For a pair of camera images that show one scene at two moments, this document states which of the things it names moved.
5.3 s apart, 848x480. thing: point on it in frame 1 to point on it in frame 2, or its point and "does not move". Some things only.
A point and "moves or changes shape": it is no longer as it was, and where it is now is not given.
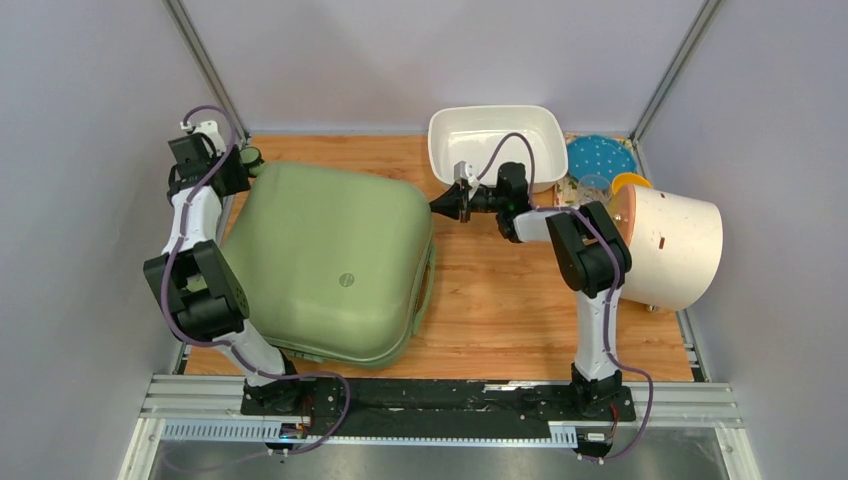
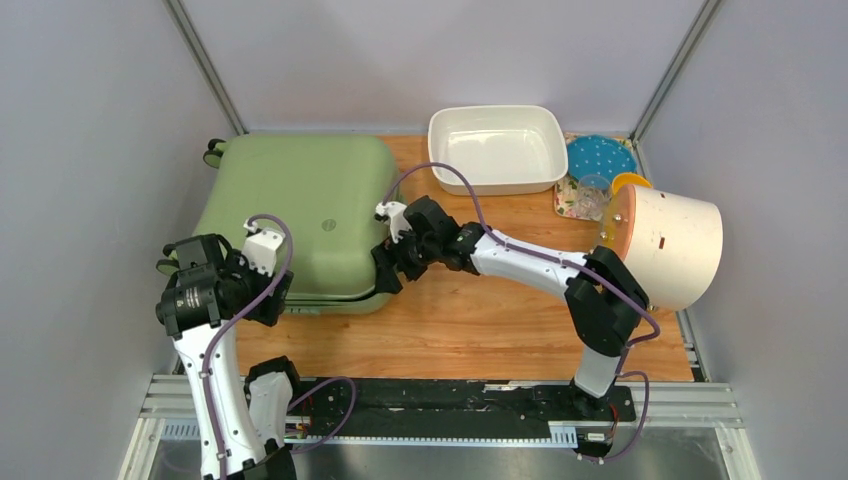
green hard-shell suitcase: (339, 264) moves or changes shape
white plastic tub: (468, 135) does not move
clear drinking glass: (593, 188) does not move
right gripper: (448, 203) to (386, 259)
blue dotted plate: (601, 155) does not move
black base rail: (294, 410) does not move
